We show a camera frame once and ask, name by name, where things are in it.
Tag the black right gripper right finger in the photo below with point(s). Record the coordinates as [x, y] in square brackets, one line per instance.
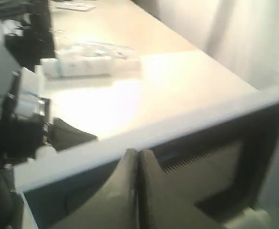
[159, 205]

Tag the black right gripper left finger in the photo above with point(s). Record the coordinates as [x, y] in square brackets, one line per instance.
[114, 205]

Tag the white microwave oven body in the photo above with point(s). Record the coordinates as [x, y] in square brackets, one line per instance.
[214, 157]

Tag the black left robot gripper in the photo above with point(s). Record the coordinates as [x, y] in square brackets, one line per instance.
[22, 136]

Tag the white tissue pack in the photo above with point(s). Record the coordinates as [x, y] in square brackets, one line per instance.
[87, 66]

